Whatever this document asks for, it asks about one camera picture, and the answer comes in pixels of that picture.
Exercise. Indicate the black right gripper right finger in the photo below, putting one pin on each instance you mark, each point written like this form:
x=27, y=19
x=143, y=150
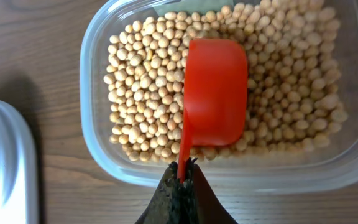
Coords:
x=200, y=204

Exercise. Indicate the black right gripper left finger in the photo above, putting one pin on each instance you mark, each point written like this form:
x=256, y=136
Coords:
x=165, y=205

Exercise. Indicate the red plastic measuring scoop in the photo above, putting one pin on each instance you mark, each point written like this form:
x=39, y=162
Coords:
x=215, y=96

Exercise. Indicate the white digital kitchen scale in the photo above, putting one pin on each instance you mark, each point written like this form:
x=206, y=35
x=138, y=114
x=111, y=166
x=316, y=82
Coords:
x=19, y=189

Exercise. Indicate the clear plastic container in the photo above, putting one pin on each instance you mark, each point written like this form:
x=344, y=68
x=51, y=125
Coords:
x=276, y=172

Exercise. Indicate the pile of soybeans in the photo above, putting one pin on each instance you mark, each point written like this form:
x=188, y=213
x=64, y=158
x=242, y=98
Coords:
x=290, y=87

